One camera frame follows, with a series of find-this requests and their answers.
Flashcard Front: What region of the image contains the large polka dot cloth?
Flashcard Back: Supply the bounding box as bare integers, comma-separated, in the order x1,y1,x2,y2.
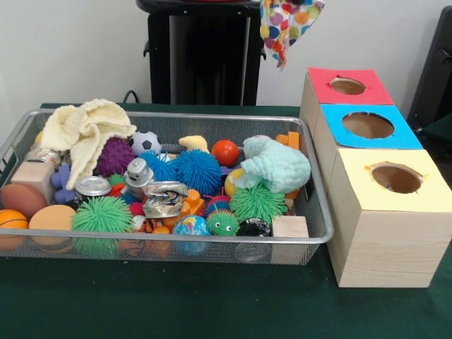
259,0,326,73

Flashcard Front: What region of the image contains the wooden box with three holes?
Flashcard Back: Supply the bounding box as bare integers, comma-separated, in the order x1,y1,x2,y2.
299,66,452,289

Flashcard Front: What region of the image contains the red orange ball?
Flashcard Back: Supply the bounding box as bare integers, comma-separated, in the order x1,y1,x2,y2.
211,139,240,167

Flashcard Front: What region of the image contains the blue spiky ball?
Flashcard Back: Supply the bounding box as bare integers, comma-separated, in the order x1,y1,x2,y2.
171,148,223,187

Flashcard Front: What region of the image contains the mint green knitted cloth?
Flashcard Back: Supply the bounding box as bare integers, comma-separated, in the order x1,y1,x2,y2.
234,136,312,194

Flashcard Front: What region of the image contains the rainbow spiky caterpillar toy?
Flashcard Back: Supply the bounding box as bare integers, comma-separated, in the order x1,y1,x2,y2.
204,196,239,237

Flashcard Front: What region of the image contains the globe print ball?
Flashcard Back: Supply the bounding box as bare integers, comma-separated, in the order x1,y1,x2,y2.
172,214,212,237

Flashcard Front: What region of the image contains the small soccer ball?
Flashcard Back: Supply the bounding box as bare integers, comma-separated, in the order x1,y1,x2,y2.
127,131,162,156

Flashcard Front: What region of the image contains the small wooden block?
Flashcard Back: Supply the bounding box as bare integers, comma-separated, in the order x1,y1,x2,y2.
271,215,310,238

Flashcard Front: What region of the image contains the purple knobbly ball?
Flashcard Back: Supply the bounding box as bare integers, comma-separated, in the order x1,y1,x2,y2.
93,136,137,178

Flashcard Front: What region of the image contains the green spiky ball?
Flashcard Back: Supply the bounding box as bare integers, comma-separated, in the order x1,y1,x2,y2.
71,196,134,234

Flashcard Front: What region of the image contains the dark green tablecloth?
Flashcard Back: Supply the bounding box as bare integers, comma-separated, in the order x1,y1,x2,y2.
0,102,452,339
420,114,452,167

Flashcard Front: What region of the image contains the pale yellow knitted cloth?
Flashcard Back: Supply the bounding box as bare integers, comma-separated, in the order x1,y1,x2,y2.
40,98,138,191

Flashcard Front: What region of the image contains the wire mesh bin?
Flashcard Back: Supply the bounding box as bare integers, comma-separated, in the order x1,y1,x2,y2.
0,108,335,264

